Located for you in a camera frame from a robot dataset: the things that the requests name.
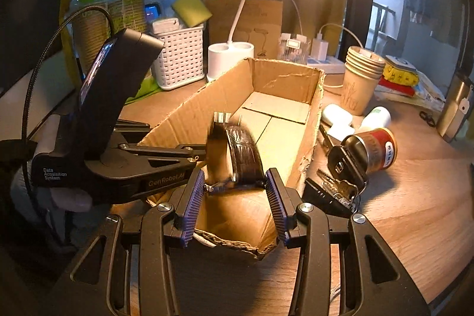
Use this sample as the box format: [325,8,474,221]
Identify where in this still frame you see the white charger plug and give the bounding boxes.
[311,38,329,62]

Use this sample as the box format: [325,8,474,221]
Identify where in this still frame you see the person's left hand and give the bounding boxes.
[49,186,94,214]

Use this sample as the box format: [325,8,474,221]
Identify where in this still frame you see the brown printed cardboard sheet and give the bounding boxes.
[204,0,285,60]

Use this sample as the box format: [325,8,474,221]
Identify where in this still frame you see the red label tin can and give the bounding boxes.
[340,127,398,177]

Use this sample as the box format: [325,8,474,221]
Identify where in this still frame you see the white plastic bottle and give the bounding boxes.
[358,106,392,132]

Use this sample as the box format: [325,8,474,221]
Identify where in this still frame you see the steel tumbler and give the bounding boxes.
[436,69,474,143]

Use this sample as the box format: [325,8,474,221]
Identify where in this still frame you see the white tissue pack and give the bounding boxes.
[152,17,183,36]

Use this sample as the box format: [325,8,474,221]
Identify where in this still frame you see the small white adapter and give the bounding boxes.
[327,125,357,143]

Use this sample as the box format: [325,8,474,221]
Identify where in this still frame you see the white earbuds case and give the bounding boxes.
[320,103,355,128]

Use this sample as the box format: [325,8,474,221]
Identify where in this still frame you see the yellow red snack packets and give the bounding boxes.
[374,71,446,110]

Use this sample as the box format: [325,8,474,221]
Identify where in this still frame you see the small black scissors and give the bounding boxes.
[420,110,438,127]

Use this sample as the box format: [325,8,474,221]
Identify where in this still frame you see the yellow printed packet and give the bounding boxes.
[381,54,420,88]

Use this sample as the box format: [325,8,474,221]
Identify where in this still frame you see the white woven plastic basket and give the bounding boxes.
[150,24,206,92]

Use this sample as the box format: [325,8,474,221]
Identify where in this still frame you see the white power strip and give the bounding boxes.
[305,55,348,75]

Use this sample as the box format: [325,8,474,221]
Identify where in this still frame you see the black car key fob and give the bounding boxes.
[327,143,368,188]

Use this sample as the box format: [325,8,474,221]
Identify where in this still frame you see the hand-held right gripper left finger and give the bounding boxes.
[48,170,206,316]

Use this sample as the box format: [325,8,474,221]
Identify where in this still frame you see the yellow-green sponge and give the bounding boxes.
[171,0,213,29]

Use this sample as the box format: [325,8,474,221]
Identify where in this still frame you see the blue and white packet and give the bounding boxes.
[144,0,175,21]

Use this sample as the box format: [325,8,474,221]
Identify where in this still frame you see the green printed bag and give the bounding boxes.
[60,0,148,89]

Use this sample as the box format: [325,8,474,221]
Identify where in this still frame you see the white desk lamp base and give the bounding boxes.
[206,0,340,83]

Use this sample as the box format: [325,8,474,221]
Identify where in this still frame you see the metal keys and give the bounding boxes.
[316,168,361,207]

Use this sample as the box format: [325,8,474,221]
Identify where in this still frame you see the cardboard box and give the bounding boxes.
[111,57,327,262]

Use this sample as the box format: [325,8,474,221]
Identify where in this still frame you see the clear plastic packet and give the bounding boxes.
[279,32,311,65]

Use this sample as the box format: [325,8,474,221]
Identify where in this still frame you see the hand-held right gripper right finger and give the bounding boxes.
[265,168,434,316]

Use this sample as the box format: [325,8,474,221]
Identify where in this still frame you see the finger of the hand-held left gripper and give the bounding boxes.
[111,120,207,163]
[89,153,202,206]

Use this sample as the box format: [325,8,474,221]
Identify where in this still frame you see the stack of paper cups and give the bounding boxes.
[342,45,386,117]

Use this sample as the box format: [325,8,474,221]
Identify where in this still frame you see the black braided cable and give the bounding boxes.
[21,4,115,157]

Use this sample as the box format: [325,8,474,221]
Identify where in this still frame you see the red flat packet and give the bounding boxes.
[377,77,416,97]

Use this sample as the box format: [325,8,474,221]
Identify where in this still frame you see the white charger cable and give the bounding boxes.
[316,23,364,51]

